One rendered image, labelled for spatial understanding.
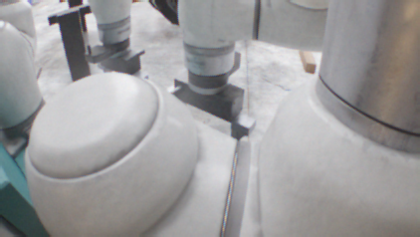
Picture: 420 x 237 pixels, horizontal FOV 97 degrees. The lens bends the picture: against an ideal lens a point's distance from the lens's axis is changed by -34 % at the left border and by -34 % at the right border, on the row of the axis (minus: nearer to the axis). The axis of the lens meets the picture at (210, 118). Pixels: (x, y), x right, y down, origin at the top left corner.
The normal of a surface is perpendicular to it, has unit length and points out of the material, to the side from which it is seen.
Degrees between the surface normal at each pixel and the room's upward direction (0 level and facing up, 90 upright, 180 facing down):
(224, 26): 101
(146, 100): 32
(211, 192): 18
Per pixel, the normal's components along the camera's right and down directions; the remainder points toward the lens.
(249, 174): 0.00, -0.76
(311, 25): -0.12, 0.81
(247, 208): -0.07, -0.51
